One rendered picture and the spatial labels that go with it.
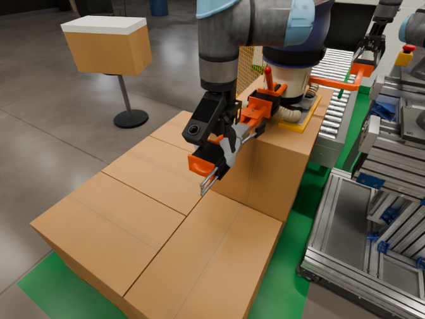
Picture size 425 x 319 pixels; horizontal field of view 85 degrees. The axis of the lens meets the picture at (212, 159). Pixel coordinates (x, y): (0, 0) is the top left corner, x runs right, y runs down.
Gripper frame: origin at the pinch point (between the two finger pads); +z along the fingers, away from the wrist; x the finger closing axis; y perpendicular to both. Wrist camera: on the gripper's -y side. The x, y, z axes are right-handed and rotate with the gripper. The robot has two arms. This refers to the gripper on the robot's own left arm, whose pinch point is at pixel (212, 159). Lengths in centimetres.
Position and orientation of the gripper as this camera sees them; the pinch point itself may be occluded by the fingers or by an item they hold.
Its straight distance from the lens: 58.0
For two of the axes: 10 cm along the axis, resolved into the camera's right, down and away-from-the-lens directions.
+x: -8.6, -3.4, 3.9
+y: 5.2, -5.6, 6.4
